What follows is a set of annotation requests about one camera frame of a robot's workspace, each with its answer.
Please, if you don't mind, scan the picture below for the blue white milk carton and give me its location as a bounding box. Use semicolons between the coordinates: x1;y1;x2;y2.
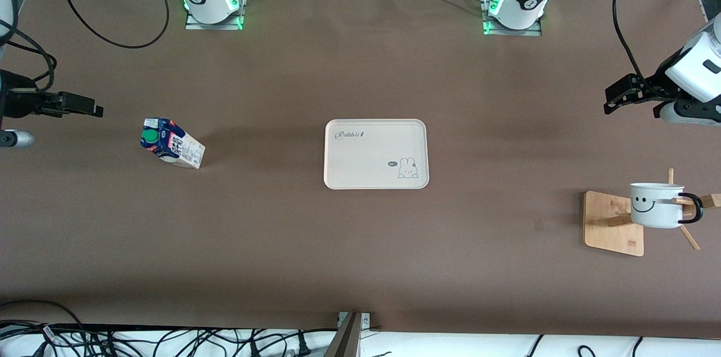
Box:
140;117;206;169

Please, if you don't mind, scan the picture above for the white mug black handle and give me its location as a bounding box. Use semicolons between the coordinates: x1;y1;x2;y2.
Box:
629;182;704;229

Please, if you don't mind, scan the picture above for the wooden cup rack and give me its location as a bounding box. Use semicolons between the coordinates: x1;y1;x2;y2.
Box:
583;168;721;257

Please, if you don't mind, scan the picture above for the cream rabbit print tray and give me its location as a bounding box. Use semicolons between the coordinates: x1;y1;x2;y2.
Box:
324;118;430;190

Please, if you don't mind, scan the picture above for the grey metal camera bracket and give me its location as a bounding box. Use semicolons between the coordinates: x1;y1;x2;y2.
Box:
324;311;372;357

